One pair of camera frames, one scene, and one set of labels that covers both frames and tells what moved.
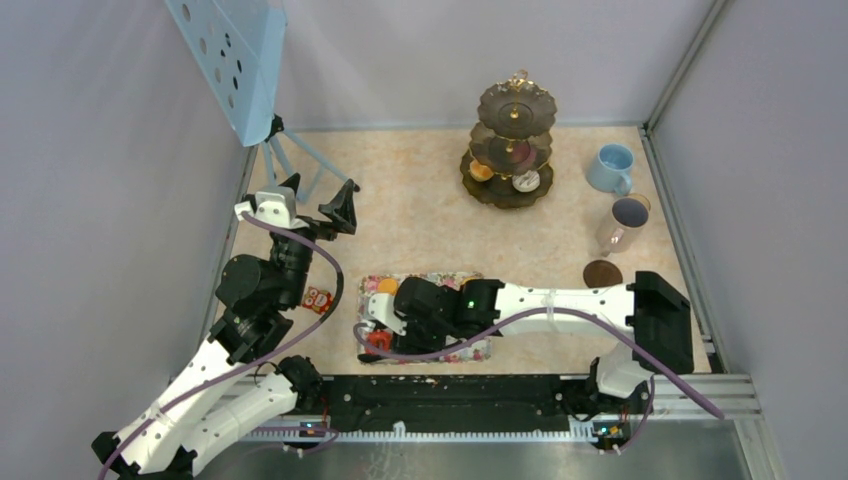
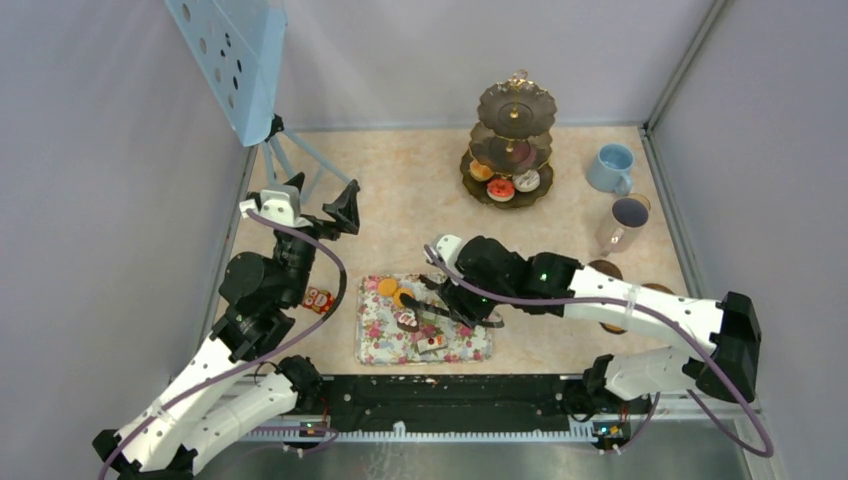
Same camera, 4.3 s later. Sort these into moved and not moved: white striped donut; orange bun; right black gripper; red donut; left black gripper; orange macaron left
Moved: red donut; right black gripper
Not moved: orange macaron left; white striped donut; orange bun; left black gripper
